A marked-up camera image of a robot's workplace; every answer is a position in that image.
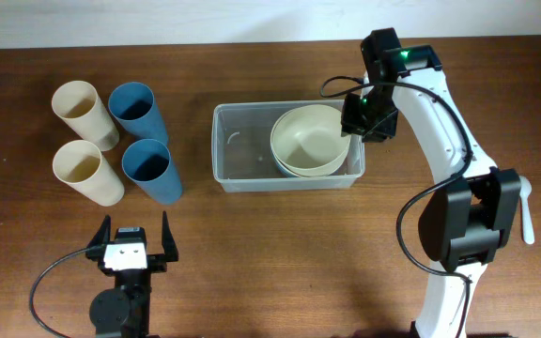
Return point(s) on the blue bowl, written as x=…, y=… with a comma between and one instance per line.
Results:
x=282, y=169

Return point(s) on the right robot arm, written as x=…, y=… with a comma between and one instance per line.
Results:
x=472, y=203

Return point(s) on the blue cup back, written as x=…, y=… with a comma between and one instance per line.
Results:
x=134, y=106

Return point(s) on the clear plastic container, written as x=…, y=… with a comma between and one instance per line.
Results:
x=241, y=151

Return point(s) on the cream cup back left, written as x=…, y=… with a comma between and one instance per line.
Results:
x=79, y=105

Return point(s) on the cream cup front left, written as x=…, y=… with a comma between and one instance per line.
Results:
x=81, y=165

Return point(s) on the blue cup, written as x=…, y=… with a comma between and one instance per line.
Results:
x=134, y=106
x=149, y=164

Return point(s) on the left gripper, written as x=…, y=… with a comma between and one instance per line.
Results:
x=158, y=263

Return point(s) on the blue cup front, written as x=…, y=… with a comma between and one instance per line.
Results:
x=149, y=164

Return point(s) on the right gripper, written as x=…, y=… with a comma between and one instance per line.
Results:
x=350, y=123

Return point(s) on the white plastic spoon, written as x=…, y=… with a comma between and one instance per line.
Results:
x=526, y=219

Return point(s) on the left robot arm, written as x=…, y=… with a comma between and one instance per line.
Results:
x=124, y=309

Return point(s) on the cream cup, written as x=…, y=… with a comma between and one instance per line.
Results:
x=79, y=105
x=81, y=165

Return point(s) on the cream bowl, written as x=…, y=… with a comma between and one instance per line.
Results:
x=308, y=141
x=341, y=158

